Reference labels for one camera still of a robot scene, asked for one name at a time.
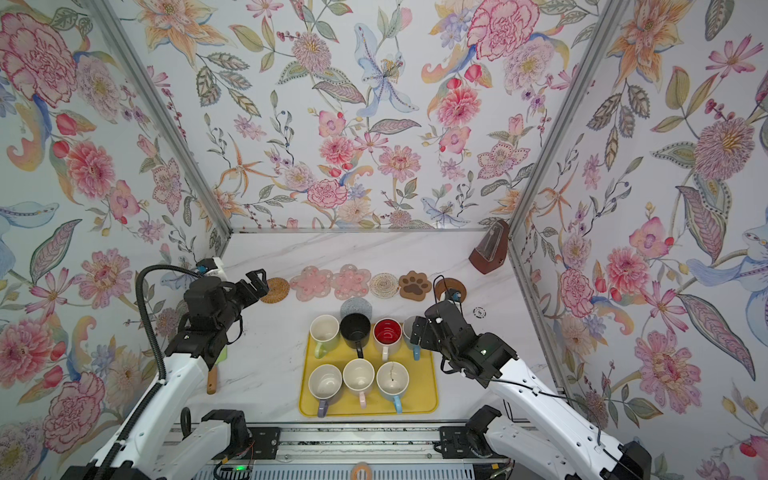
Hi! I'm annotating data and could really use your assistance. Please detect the round rattan woven coaster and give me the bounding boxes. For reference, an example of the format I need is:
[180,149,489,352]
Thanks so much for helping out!
[261,277,291,304]

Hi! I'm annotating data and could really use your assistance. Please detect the blue mug row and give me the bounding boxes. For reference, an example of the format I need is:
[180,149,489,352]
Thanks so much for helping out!
[402,316,421,361]

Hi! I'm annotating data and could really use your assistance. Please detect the brown paw print coaster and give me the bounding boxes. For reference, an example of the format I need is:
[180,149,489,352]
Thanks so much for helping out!
[398,270,432,302]

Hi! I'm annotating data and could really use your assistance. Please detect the pink flower coaster front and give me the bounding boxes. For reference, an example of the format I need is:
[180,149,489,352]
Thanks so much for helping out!
[289,266,334,302]

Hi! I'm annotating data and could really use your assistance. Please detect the pink flower coaster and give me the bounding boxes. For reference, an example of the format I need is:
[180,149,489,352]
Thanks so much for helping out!
[331,264,372,301]
[289,266,334,302]

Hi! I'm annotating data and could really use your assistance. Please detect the multicolour woven round coaster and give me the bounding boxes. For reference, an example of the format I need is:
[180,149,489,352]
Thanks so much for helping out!
[369,273,400,299]

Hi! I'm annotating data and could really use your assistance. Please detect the blue handle mug front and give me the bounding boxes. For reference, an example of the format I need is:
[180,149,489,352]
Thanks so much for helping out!
[376,361,410,414]

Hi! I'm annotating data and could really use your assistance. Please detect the green mug white inside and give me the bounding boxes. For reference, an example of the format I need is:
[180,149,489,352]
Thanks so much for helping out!
[309,314,340,359]

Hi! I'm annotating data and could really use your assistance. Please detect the purple handle mug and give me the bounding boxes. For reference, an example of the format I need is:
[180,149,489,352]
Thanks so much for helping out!
[307,364,343,418]

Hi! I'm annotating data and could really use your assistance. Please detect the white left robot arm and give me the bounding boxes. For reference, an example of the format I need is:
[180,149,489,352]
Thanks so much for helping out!
[63,267,269,479]

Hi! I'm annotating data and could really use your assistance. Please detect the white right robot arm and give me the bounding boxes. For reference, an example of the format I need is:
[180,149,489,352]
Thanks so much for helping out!
[411,300,652,479]

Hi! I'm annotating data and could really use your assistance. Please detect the round brown wooden coaster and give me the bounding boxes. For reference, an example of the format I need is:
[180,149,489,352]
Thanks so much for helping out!
[433,277,467,303]

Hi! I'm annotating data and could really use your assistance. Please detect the grey blue woven coaster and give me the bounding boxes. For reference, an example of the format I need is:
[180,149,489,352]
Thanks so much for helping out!
[340,297,373,319]

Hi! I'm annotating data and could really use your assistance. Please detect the red inside white mug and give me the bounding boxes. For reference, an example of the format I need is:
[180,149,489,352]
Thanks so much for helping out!
[373,318,402,363]

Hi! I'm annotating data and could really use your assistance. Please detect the green silicone spatula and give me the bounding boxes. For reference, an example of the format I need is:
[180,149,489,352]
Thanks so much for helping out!
[206,346,228,395]

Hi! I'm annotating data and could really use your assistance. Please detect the yellow tray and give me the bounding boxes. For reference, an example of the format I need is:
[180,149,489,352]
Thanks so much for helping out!
[298,334,439,418]

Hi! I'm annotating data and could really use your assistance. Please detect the brown wooden metronome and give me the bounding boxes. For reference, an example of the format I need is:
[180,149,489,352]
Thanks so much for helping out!
[468,220,510,275]

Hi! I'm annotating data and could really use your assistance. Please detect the black mug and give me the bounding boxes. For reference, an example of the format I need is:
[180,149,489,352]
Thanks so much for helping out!
[340,313,371,358]

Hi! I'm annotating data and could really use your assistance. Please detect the pink handle mug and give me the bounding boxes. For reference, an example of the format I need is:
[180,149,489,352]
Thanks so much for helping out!
[342,358,376,409]

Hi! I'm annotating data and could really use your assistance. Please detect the aluminium rail base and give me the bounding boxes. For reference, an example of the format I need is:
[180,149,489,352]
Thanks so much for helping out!
[95,419,619,480]

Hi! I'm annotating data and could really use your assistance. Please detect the orange ring tape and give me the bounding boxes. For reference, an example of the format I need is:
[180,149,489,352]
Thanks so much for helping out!
[350,462,373,480]

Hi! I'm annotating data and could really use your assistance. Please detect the aluminium corner post left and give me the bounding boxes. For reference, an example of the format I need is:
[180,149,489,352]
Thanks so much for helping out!
[84,0,233,240]

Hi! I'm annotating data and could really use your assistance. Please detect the aluminium corner post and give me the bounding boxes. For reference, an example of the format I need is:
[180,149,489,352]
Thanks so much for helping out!
[84,0,233,240]
[510,0,627,236]

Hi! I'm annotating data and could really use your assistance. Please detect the aluminium corner post right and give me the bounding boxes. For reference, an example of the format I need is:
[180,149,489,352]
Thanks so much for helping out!
[510,0,627,236]

